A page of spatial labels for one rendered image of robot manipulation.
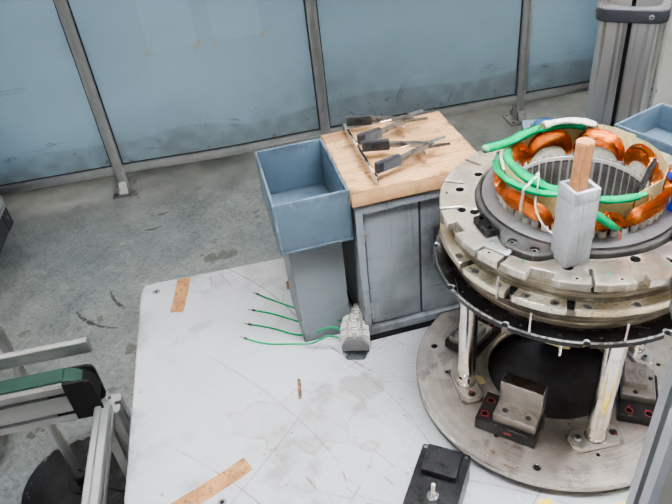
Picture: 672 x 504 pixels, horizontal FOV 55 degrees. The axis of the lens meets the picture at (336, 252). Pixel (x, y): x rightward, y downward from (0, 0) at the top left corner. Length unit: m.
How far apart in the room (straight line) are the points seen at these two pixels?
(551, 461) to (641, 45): 0.68
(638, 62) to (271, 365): 0.78
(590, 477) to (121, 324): 1.88
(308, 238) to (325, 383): 0.23
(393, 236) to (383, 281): 0.08
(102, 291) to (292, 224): 1.82
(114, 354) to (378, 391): 1.50
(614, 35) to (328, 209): 0.58
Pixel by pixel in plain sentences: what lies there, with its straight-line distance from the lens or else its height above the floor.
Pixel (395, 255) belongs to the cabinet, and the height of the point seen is 0.94.
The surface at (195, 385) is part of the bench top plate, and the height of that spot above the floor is 0.78.
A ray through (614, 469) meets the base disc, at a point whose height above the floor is 0.80.
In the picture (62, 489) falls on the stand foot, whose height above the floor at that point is 0.02.
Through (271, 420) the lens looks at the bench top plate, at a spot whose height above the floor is 0.78.
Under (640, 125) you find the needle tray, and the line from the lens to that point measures 1.10.
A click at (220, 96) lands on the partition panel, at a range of 3.04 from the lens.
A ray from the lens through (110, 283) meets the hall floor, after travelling 2.68.
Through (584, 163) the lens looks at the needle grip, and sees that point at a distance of 0.64.
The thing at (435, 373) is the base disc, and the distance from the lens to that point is 0.97.
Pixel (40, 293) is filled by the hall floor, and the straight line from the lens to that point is 2.77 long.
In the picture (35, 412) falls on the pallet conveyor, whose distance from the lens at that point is 1.22.
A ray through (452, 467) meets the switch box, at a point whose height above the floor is 0.84.
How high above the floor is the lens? 1.52
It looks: 37 degrees down
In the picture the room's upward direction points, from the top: 7 degrees counter-clockwise
